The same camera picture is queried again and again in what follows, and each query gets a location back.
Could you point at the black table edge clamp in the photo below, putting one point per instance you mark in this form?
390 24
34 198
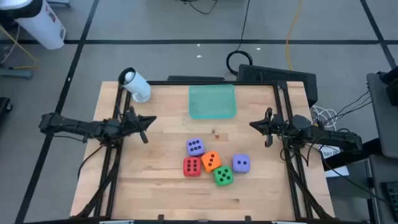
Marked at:
247 218
160 217

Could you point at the purple foam die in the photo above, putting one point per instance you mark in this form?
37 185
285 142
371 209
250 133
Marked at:
241 163
195 147

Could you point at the black keyboard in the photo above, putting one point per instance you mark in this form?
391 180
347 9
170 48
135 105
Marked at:
391 199

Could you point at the grey floor foot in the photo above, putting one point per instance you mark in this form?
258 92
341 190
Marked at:
15 73

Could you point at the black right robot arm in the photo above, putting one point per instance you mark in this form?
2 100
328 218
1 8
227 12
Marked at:
326 135

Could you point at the black floor equipment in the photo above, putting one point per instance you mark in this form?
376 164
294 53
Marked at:
4 105

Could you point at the orange foam die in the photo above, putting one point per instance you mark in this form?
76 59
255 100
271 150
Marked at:
211 161

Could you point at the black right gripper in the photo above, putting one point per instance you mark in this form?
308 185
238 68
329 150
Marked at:
276 126

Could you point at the white trash bin black lid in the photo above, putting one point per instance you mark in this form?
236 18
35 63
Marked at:
40 28

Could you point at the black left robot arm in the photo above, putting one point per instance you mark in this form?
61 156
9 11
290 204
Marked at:
77 126

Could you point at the black aluminium table frame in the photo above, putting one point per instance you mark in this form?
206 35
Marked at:
174 82

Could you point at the green foam die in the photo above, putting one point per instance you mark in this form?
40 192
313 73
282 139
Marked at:
223 176

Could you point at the red foam die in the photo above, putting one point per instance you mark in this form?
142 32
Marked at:
192 166

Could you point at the white paper label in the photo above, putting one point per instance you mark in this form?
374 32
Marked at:
329 152

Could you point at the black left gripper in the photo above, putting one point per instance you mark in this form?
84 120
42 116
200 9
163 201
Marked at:
132 123

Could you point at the teal translucent plastic bin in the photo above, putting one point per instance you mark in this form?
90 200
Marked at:
213 101

